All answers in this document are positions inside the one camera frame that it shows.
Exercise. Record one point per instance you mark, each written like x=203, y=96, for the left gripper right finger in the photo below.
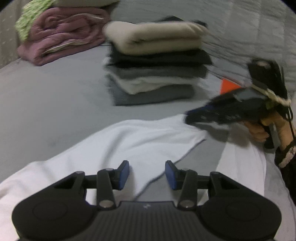
x=188, y=181

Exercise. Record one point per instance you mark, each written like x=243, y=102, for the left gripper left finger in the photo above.
x=105, y=181

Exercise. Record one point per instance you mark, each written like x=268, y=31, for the white garment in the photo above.
x=147, y=145
x=149, y=83

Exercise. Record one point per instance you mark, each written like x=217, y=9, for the orange object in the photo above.
x=228, y=86

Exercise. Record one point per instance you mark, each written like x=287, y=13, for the grey quilted blanket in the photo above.
x=239, y=31

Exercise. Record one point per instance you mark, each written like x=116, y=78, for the dark grey folded garment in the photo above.
x=163, y=94

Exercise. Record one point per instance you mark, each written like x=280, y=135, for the white folded garment in stack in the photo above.
x=149, y=83

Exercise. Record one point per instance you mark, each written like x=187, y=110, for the grey bed sheet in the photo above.
x=46, y=110

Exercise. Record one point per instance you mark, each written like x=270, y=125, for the grey folded garment in stack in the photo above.
x=163, y=71

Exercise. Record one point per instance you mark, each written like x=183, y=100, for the beige folded garment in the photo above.
x=154, y=37

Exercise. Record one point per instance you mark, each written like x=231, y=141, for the pink folded quilt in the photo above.
x=59, y=32

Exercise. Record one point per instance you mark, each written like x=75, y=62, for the green floral cloth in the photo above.
x=29, y=14

